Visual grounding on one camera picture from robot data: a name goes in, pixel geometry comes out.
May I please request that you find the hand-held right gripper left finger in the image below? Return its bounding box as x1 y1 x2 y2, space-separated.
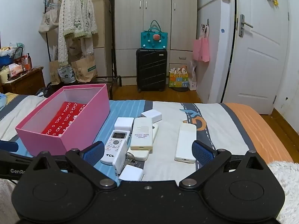
30 141 118 189

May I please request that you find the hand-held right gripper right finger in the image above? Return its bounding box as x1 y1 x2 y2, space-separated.
179 140 272 189

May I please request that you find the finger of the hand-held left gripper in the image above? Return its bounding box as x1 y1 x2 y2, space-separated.
0 141 19 153

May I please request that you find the white remote with small screen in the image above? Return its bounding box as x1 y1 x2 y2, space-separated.
174 123 197 164

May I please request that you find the pale remote with round button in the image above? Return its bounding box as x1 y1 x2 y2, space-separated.
100 130 131 174

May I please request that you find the pink cardboard box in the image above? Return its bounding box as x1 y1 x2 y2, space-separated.
15 84 111 157

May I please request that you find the silver key bunch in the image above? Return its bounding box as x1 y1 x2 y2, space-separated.
125 152 137 168

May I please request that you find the white charger cube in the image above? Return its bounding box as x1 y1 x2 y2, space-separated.
114 117 134 131
141 109 162 123
118 164 144 182

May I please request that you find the cream remote with purple buttons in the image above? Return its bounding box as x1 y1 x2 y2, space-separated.
126 124 159 161
130 117 154 150

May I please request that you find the striped bed sheet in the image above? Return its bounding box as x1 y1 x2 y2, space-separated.
0 93 295 183

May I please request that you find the red printed paper bag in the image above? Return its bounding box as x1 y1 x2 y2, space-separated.
42 101 87 137

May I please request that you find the wooden nightstand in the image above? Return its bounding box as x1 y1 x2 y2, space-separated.
0 66 45 95

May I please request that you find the dark plastic bag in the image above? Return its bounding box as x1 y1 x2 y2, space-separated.
36 82 57 97

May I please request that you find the colourful gift bag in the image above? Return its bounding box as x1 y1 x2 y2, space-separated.
169 67 189 89

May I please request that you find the orange tissue box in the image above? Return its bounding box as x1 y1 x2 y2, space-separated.
8 63 24 76

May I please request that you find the large brown paper bag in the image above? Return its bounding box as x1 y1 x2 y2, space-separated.
71 54 98 83

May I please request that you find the red box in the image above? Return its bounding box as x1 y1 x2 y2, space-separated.
14 55 33 72

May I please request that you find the small brown paper bag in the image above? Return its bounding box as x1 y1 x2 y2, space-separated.
49 59 62 85

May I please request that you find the white fluffy blanket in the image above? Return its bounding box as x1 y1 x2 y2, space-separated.
266 161 299 224

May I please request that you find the black suitcase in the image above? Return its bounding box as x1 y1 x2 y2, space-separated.
136 48 169 93

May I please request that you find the black clothes rack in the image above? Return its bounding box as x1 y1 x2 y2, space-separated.
44 0 122 100

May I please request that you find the pink shopping bag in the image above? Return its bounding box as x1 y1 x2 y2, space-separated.
193 31 210 63

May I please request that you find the white door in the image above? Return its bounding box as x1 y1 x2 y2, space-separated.
223 0 291 109

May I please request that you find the teal handbag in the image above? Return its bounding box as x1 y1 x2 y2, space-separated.
141 20 168 50

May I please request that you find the canvas tote bag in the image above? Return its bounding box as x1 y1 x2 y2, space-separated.
38 5 60 34

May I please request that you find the white knitted cardigan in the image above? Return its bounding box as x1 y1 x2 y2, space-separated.
58 0 98 67

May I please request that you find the white wardrobe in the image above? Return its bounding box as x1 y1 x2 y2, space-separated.
114 0 199 86

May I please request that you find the metal door handle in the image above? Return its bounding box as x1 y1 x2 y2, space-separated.
238 14 254 37

